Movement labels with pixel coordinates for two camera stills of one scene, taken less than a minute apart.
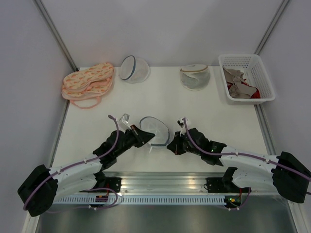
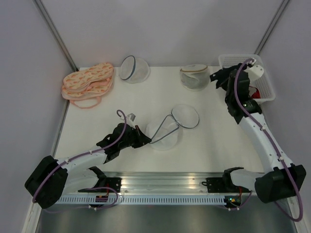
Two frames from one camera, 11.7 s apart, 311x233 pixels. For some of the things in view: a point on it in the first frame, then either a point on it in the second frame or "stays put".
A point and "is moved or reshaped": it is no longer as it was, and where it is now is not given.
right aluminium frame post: [281, 12] stays put
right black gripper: [176, 148] to [224, 84]
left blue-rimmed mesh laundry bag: [133, 70] stays put
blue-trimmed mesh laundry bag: [156, 126] is moved or reshaped
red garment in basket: [256, 95] stays put
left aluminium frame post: [43, 14] stays put
